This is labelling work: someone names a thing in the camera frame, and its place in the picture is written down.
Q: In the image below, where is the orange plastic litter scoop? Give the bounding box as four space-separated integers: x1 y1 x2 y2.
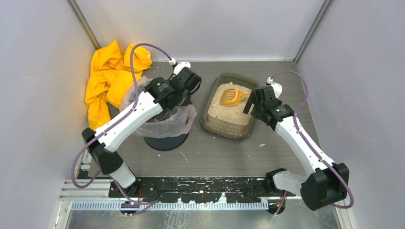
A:
219 88 250 106

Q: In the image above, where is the dark translucent litter box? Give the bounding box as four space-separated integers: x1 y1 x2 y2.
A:
200 72 259 140

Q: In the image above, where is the translucent trash bag liner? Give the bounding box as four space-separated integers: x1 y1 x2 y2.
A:
119 76 197 138

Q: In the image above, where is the black trash bin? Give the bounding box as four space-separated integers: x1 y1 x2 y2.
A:
144 134 189 151

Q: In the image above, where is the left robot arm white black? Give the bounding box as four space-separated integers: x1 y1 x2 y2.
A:
82 66 202 188

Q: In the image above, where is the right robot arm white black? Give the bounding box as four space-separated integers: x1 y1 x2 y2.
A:
243 85 353 211

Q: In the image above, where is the yellow cloth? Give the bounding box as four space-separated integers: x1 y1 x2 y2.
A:
85 40 134 130

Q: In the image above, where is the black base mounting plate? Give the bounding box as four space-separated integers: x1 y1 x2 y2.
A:
125 177 283 203

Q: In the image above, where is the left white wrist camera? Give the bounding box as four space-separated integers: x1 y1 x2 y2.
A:
168 58 191 75

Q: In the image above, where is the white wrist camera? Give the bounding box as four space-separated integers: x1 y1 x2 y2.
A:
168 58 191 75
266 77 283 99

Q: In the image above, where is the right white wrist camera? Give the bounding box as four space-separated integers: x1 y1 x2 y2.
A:
266 77 283 99

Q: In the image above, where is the aluminium rail frame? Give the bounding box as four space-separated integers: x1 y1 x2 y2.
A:
60 172 297 216

